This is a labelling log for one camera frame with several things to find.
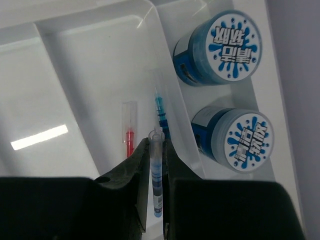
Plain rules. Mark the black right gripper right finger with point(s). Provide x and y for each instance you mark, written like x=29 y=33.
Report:
x=202 y=209

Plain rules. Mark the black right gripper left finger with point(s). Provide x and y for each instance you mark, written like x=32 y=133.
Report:
x=110 y=207

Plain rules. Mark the blue pen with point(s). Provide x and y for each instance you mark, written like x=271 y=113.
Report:
x=157 y=186

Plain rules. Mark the clear pen cap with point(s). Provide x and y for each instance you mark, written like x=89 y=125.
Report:
x=129 y=118
x=156 y=138
x=159 y=84

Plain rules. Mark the teal pen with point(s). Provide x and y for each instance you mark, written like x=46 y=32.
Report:
x=161 y=114

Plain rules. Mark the red pen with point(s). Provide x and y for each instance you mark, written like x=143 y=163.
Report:
x=129 y=142

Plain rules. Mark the white compartment tray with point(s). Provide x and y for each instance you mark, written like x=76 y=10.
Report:
x=66 y=67

